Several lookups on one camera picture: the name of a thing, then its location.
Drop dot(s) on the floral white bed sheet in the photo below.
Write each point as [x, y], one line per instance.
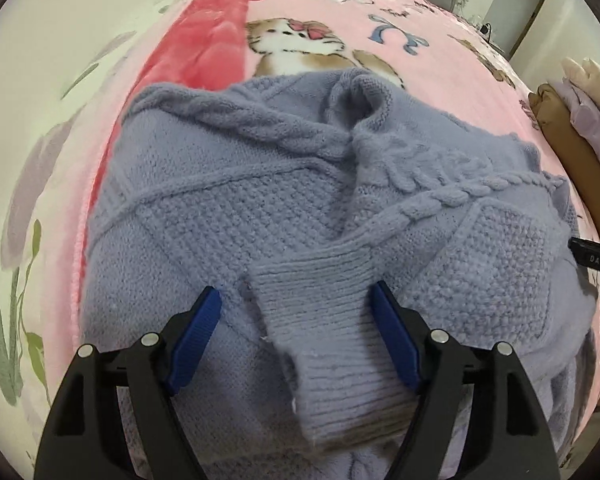
[66, 69]

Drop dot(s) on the pink cartoon fleece blanket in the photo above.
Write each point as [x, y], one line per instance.
[418, 46]

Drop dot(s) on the cream quilted folded garment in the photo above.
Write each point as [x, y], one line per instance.
[585, 75]

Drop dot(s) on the lilac folded garment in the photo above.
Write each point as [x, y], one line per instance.
[584, 114]

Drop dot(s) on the purple knit hooded cardigan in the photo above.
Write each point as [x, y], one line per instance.
[291, 196]

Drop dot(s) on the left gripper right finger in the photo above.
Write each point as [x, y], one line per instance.
[507, 435]

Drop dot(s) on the brown folded garment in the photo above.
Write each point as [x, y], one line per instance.
[552, 115]

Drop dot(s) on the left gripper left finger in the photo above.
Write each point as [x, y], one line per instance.
[83, 437]

